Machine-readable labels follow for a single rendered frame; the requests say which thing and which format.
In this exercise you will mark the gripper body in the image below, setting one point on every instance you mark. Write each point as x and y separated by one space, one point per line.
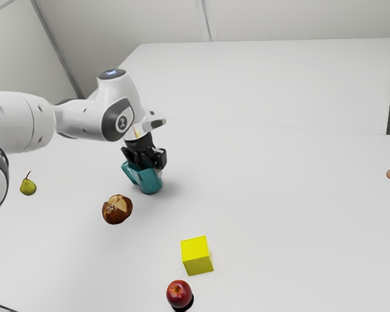
144 152

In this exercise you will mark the teal faceted mug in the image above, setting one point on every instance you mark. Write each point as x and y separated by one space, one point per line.
147 180

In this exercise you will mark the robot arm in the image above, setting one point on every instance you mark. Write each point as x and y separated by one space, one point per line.
84 117

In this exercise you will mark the brown pretzel bun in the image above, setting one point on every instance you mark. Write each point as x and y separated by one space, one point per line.
117 209

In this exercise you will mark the yellow cube block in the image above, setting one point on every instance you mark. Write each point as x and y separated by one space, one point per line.
196 255

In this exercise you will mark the green pear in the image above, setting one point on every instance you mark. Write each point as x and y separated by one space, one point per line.
27 187

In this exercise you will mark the red apple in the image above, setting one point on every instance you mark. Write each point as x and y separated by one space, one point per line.
178 292

